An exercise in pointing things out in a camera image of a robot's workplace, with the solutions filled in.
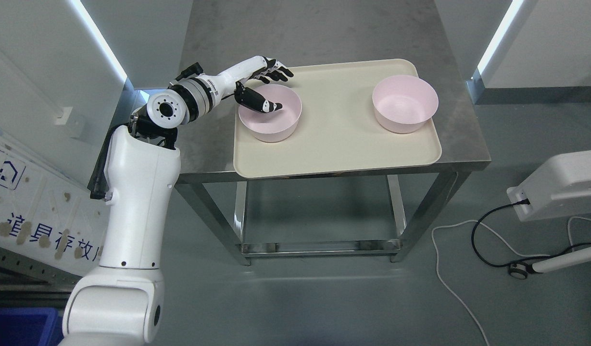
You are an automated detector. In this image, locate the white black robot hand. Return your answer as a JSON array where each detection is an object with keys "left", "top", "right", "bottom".
[{"left": 215, "top": 55, "right": 294, "bottom": 113}]

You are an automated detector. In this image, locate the pink bowl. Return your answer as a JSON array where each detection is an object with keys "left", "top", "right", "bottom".
[
  {"left": 372, "top": 74, "right": 440, "bottom": 134},
  {"left": 238, "top": 85, "right": 302, "bottom": 142}
]

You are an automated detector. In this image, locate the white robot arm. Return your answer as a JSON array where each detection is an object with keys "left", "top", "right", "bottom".
[{"left": 60, "top": 56, "right": 293, "bottom": 346}]

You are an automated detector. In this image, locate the stainless steel table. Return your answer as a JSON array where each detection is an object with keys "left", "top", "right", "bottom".
[{"left": 176, "top": 0, "right": 491, "bottom": 266}]

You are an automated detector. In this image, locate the beige plastic tray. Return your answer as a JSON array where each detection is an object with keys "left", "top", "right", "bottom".
[{"left": 233, "top": 59, "right": 442, "bottom": 179}]

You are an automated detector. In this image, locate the white sign board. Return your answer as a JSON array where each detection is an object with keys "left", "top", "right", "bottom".
[{"left": 0, "top": 136, "right": 109, "bottom": 276}]

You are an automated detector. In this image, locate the blue plastic bin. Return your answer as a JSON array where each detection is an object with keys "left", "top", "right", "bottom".
[{"left": 0, "top": 308, "right": 63, "bottom": 346}]

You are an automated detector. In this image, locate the white stand leg with caster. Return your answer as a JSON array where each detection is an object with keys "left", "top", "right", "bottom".
[{"left": 508, "top": 243, "right": 591, "bottom": 280}]

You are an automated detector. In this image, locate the white machine on stand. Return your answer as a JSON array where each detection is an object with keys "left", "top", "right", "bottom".
[{"left": 506, "top": 150, "right": 591, "bottom": 222}]

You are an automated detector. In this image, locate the white power cable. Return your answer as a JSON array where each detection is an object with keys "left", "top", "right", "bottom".
[{"left": 430, "top": 216, "right": 591, "bottom": 346}]

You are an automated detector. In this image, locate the black power cable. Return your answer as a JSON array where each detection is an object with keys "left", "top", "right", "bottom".
[{"left": 471, "top": 200, "right": 591, "bottom": 268}]

